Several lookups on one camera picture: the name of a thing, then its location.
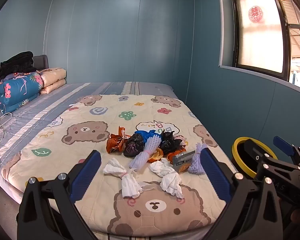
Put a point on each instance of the pink wrapper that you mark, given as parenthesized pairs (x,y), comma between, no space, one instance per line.
(181,140)

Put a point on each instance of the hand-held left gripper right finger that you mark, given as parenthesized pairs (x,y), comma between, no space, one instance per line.
(215,176)

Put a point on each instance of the blue plastic bag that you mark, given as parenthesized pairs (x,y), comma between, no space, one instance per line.
(143,134)

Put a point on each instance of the bear print blanket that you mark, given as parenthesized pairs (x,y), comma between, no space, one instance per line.
(90,120)

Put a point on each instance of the blue floral folded quilt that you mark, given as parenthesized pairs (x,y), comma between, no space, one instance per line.
(17,92)

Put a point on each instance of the orange foil wrapper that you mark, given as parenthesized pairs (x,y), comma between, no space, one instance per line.
(115,142)

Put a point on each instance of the yellow trash bin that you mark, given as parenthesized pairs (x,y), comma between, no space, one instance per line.
(236,155)

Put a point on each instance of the dark purple plastic bag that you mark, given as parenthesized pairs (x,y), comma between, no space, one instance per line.
(133,146)

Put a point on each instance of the black plastic bag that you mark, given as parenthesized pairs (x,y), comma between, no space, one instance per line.
(170,145)

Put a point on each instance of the black clothing pile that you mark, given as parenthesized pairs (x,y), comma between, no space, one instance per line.
(16,63)

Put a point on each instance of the grey cardboard box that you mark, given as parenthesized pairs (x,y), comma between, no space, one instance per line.
(181,160)

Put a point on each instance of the short lavender foam net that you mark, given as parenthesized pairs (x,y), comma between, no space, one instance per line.
(196,161)

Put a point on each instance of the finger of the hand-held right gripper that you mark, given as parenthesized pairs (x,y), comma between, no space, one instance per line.
(255,152)
(283,145)

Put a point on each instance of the orange peel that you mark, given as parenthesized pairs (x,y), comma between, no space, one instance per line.
(157,156)

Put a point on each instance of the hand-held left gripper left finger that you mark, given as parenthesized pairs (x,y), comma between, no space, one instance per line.
(86,177)

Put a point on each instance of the long lavender foam net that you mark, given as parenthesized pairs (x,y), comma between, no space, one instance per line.
(146,152)

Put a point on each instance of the red paper window decal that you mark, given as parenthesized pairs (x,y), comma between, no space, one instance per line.
(255,14)

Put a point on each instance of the brown framed window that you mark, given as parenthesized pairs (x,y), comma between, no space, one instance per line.
(262,37)

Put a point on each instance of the blue striped bed sheet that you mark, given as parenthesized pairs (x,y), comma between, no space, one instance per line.
(45,105)

